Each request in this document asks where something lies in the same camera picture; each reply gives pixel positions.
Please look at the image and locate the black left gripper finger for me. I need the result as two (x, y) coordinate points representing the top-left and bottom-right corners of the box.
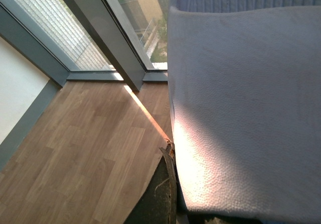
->
(124, 139), (177, 223)

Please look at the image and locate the light blue slipper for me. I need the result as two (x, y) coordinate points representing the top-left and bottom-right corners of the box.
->
(168, 0), (320, 223)

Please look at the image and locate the dark window frame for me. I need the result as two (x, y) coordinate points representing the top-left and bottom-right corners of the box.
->
(0, 0), (168, 92)

